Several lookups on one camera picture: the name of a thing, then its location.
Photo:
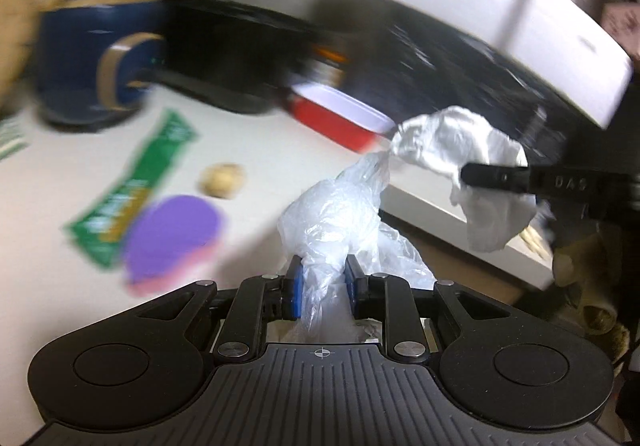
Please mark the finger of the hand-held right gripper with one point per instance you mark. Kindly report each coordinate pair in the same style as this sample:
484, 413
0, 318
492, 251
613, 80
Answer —
495, 176

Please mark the small brown round nut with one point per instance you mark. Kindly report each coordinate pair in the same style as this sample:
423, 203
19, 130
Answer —
223, 180

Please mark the clear plastic bag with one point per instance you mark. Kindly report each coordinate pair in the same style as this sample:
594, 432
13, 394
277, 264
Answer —
330, 221

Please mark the black countertop appliance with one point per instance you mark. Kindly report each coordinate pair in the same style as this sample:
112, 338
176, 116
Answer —
235, 56

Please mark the red food tray white inside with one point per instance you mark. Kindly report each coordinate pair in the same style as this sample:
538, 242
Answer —
330, 114

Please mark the green printed packet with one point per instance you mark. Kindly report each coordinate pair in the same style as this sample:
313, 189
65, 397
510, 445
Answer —
10, 141

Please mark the tan woven object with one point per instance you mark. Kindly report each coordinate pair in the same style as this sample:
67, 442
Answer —
15, 26

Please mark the purple round lid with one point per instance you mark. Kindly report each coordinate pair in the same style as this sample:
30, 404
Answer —
170, 241

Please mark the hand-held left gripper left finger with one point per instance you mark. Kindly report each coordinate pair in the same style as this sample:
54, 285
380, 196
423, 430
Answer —
296, 291

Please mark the long green snack packet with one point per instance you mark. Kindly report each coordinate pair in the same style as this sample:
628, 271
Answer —
135, 186

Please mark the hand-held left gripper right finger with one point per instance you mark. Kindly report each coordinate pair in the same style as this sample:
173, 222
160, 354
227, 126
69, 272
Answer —
350, 288

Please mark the blue mug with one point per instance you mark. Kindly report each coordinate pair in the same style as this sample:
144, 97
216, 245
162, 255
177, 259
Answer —
75, 56

